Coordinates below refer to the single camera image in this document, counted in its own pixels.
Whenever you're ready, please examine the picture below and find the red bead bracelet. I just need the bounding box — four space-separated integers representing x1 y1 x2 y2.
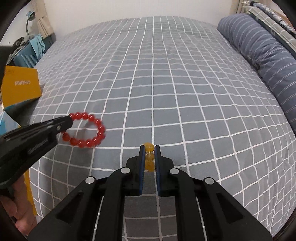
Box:
62 111 106 148

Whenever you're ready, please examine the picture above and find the blue yellow cardboard box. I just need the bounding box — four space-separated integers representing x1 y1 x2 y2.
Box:
0 65 43 217

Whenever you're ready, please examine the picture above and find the light blue cloth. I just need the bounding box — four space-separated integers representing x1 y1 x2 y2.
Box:
30 34 46 60

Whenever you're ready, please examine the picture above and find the grey plaid pillow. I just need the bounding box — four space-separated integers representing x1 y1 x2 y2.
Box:
244 2 295 58

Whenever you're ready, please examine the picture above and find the person's left hand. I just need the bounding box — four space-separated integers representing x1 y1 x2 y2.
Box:
1 175 37 235

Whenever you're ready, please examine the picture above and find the blue floral pillow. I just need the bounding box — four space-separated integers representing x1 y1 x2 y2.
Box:
250 1 295 38

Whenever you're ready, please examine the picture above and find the yellow amber bead bracelet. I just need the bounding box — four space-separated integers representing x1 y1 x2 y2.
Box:
142 142 156 172

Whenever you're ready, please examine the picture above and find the grey checked bed sheet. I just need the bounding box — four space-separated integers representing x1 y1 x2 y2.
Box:
30 16 295 235

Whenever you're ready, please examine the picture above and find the beige curtain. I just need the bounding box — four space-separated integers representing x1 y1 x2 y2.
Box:
230 0 245 15
32 0 54 39

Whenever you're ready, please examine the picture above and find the beige curtain right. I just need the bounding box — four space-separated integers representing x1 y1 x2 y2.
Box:
230 0 245 15

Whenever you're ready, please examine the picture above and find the blue striped bolster pillow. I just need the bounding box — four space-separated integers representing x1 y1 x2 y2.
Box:
217 14 295 131

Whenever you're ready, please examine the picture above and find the beige curtain left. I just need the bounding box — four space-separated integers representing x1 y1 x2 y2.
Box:
32 0 54 39

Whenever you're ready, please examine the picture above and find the teal suitcase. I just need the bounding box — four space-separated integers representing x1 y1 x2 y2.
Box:
11 34 56 68

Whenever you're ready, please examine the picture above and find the blue desk lamp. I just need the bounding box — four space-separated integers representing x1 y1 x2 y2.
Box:
26 11 36 35

